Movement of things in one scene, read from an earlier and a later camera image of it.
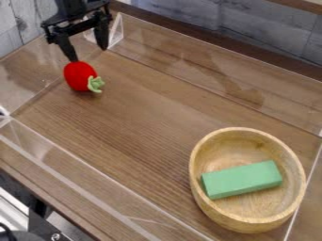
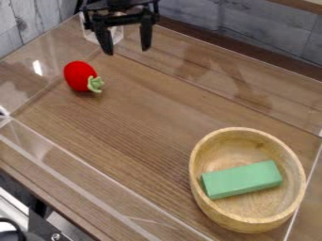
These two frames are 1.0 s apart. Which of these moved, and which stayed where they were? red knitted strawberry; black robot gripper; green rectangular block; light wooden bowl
Moved: black robot gripper
Stayed: red knitted strawberry; light wooden bowl; green rectangular block
